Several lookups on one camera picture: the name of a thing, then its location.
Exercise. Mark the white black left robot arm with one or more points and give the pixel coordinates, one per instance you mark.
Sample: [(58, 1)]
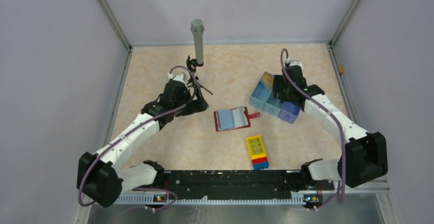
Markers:
[(102, 176)]

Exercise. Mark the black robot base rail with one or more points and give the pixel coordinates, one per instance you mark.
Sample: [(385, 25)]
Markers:
[(237, 184)]

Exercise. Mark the red leather card holder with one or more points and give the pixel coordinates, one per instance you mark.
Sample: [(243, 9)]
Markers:
[(231, 119)]

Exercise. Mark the black tripod stand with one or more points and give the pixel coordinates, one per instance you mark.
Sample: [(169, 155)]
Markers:
[(192, 66)]

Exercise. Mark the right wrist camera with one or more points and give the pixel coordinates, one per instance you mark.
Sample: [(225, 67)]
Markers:
[(289, 62)]

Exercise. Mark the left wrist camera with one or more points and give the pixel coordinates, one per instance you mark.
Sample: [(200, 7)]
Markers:
[(181, 77)]

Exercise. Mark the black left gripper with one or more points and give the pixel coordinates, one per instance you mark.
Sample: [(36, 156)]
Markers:
[(198, 105)]

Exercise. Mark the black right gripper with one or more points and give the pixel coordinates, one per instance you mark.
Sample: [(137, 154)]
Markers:
[(279, 82)]

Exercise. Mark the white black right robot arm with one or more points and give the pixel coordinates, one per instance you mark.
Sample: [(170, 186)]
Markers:
[(363, 154)]

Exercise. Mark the grey microphone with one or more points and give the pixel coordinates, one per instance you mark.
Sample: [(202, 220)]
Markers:
[(197, 28)]

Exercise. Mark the yellow red blue toy block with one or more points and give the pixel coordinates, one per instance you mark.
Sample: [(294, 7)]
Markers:
[(257, 152)]

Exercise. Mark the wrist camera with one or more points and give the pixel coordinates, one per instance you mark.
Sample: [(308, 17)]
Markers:
[(289, 62), (181, 77)]

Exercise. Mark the blue three-slot card box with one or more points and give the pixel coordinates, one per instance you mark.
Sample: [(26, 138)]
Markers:
[(261, 98)]

